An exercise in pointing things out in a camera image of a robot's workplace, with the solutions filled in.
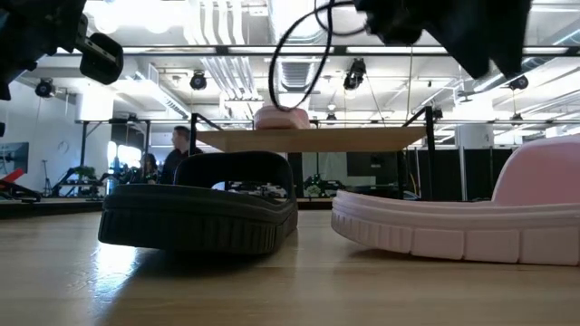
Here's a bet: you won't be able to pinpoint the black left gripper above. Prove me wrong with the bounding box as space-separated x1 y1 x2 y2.
0 0 88 101

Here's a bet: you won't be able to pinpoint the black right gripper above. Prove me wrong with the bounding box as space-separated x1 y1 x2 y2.
423 0 534 81

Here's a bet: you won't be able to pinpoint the pink rubber slide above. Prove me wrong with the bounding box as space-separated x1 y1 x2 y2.
330 134 580 267
252 104 313 131

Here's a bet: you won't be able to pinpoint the black rubber slide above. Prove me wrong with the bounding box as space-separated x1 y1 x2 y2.
97 150 300 255

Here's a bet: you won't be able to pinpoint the wooden shelf black metal legs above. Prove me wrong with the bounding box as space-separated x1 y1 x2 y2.
188 106 439 203

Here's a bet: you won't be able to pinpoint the black hanging spotlight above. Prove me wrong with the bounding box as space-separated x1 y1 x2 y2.
343 57 368 91
188 71 208 91
34 77 55 99
507 74 530 91

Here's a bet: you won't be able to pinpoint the red bar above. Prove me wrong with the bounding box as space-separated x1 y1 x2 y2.
0 168 26 185

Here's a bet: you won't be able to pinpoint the black partition panels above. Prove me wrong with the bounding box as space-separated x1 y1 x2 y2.
405 148 516 201

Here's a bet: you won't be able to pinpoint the person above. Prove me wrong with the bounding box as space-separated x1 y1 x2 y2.
138 152 160 185
158 125 205 186

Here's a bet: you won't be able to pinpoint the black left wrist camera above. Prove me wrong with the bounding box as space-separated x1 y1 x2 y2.
74 15 125 86

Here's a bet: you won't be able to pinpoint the wall mounted monitor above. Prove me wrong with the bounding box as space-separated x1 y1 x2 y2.
0 141 30 176

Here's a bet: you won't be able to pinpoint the black metal rig frame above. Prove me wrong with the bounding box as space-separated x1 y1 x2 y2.
121 43 580 58

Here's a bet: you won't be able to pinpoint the silver ceiling air duct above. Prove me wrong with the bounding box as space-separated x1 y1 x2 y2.
266 0 330 91

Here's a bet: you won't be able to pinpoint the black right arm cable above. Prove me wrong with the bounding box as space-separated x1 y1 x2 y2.
267 0 371 113

